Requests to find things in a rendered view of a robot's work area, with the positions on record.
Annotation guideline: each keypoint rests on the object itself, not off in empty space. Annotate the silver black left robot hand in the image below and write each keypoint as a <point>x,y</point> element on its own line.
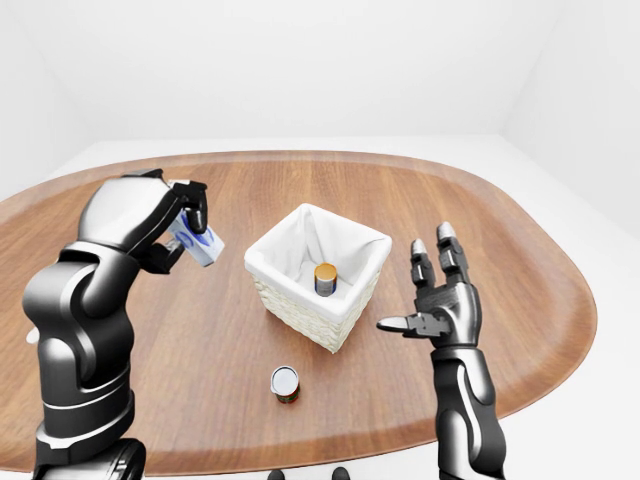
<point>125,210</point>

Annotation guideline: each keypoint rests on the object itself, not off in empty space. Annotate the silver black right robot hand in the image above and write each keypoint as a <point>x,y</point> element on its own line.
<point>445,300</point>

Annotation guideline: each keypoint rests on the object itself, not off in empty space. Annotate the white blue printed food box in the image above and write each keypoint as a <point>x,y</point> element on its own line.
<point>199,244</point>

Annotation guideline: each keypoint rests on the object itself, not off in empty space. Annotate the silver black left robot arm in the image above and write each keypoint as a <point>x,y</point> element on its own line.
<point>75,320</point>

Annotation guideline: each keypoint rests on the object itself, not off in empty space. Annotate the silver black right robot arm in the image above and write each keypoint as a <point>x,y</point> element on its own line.
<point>465,415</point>

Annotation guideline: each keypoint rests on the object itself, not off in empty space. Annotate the white woven lined basket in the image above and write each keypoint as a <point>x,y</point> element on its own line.
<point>320,275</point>

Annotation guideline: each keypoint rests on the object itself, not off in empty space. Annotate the orange lid blue tin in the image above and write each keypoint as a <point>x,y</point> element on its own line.
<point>325,280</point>

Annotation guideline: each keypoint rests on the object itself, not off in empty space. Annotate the silver lid red tin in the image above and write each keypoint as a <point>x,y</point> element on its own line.
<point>285,384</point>

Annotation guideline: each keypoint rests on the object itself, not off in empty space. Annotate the small dark rounded shape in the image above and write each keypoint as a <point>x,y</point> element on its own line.
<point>341,473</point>
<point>276,474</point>

